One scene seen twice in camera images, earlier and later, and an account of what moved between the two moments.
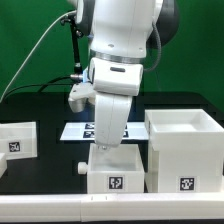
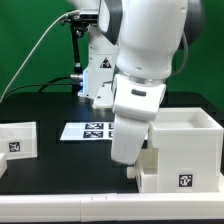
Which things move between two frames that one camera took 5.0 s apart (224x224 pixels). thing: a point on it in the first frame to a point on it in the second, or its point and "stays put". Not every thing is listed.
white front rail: x=112 y=207 stays put
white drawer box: x=113 y=170 to x=146 y=171
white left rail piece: x=3 y=164 stays put
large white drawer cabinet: x=184 y=152 stays put
